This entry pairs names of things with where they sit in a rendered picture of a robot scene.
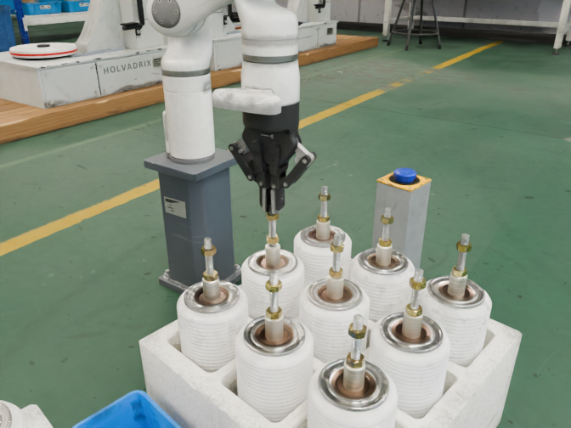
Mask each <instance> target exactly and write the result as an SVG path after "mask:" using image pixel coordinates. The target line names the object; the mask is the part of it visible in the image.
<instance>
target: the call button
mask: <svg viewBox="0 0 571 428"><path fill-rule="evenodd" d="M393 175H394V176H395V179H396V180H397V181H399V182H402V183H410V182H413V181H414V179H415V178H416V171H414V170H412V169H409V168H398V169H396V170H394V171H393Z"/></svg>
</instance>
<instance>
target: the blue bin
mask: <svg viewBox="0 0 571 428"><path fill-rule="evenodd" d="M72 428H182V427H181V426H180V425H178V424H177V423H176V422H175V421H174V420H173V419H172V418H171V417H170V416H169V415H168V414H167V413H166V412H165V411H164V410H163V409H162V408H161V407H160V406H159V405H158V404H157V403H156V402H155V401H154V400H153V399H152V398H151V397H150V396H148V395H147V394H146V393H145V392H144V391H139V390H137V391H131V392H129V393H128V394H127V395H125V396H123V397H121V398H119V399H118V400H116V401H114V402H113V403H111V404H110V405H108V406H106V407H105V408H102V409H101V410H100V411H98V412H96V413H95V414H92V415H91V416H89V417H87V418H86V419H84V420H83V421H81V422H79V423H78V424H76V425H74V426H73V427H72Z"/></svg>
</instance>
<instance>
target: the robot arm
mask: <svg viewBox="0 0 571 428"><path fill-rule="evenodd" d="M231 3H235V7H236V10H237V13H238V15H239V19H240V24H241V41H242V71H241V88H219V89H216V90H215V91H214V92H213V93H212V86H211V72H210V62H211V58H212V14H213V13H214V12H216V11H218V10H219V9H221V8H223V7H225V6H227V5H229V4H231ZM146 14H147V18H148V21H149V22H150V24H151V26H152V27H153V28H154V29H155V30H156V31H158V32H159V33H161V34H162V35H165V36H168V44H167V51H166V52H165V54H164V55H163V57H162V58H161V73H162V81H163V90H164V98H165V106H166V110H165V111H163V113H162V115H163V124H164V132H165V140H166V148H167V157H169V158H171V161H173V162H175V163H178V164H184V165H195V164H201V163H206V162H208V161H211V160H213V159H214V158H215V157H216V156H215V140H214V125H213V112H212V107H215V108H219V109H225V110H235V111H241V112H242V120H243V124H244V125H245V128H244V131H243V133H242V138H241V139H239V140H237V141H235V142H233V143H231V144H230V145H229V151H230V152H231V154H232V156H233V157H234V158H235V160H236V162H237V163H238V165H239V166H240V168H241V170H242V171H243V172H244V174H245V175H246V178H247V179H248V180H249V181H255V182H256V183H257V184H258V186H259V196H260V197H259V199H260V200H259V203H260V206H261V207H262V208H263V211H265V212H269V205H270V210H271V213H272V214H277V213H278V212H280V211H281V209H282V208H283V207H284V205H285V189H288V188H289V187H290V186H291V185H292V184H294V183H295V182H296V181H297V180H298V179H299V178H300V177H301V176H302V175H303V174H304V173H305V171H306V170H307V169H308V168H309V167H310V165H311V164H312V163H313V162H314V160H315V159H316V158H317V155H316V153H315V152H313V151H311V152H308V151H307V150H306V149H305V148H304V147H303V146H302V139H301V137H300V135H299V131H298V127H299V114H300V74H299V67H298V20H297V16H296V14H295V13H294V12H292V11H290V10H289V9H287V8H283V7H281V6H280V5H278V4H277V3H276V2H275V0H148V2H147V6H146ZM295 153H296V154H297V156H296V158H295V163H297V164H296V165H295V166H294V168H293V169H292V170H291V171H290V173H289V174H288V175H287V176H286V171H287V169H288V166H289V160H290V159H291V157H292V156H293V155H294V154H295Z"/></svg>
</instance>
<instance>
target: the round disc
mask: <svg viewBox="0 0 571 428"><path fill-rule="evenodd" d="M9 53H10V54H11V56H13V57H15V58H22V59H57V58H63V57H66V56H67V55H71V54H75V53H77V47H76V45H75V44H73V43H65V42H45V43H33V44H25V45H19V46H14V47H11V48H10V49H9Z"/></svg>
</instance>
